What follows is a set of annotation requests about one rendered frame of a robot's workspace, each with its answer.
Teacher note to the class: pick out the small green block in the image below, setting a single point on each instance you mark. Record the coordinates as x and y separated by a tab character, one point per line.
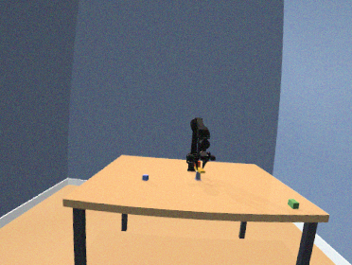
293	204

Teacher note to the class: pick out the small blue block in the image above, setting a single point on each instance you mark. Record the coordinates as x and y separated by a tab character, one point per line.
145	177

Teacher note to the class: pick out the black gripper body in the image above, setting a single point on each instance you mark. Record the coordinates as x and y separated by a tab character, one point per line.
192	157

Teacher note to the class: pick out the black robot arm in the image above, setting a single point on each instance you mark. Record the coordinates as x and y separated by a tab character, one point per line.
201	132

